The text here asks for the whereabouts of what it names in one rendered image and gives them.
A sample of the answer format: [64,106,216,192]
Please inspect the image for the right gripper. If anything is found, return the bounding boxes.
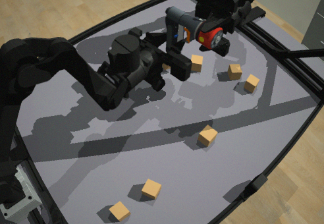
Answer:
[199,0,244,57]

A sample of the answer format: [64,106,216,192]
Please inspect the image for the tan cube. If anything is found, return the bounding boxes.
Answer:
[244,74,259,93]
[142,179,161,200]
[191,55,203,72]
[162,63,171,70]
[227,64,242,80]
[109,201,131,221]
[198,125,217,147]

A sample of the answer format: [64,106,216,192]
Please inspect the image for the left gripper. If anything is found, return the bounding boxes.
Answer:
[128,27,192,82]

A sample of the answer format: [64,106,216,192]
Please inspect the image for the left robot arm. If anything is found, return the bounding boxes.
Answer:
[0,34,165,209]

